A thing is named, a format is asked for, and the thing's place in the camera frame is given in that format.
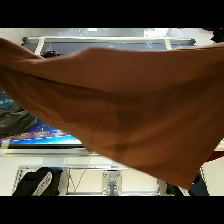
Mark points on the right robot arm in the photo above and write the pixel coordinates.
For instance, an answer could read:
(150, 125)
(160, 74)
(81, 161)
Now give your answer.
(196, 186)

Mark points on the silver frame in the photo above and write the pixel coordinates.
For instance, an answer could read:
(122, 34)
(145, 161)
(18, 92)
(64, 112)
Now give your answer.
(112, 182)

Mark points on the brown shirt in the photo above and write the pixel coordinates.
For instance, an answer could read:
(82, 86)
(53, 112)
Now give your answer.
(126, 106)

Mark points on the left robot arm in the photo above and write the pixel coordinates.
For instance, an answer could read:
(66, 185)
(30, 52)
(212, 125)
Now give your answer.
(37, 182)

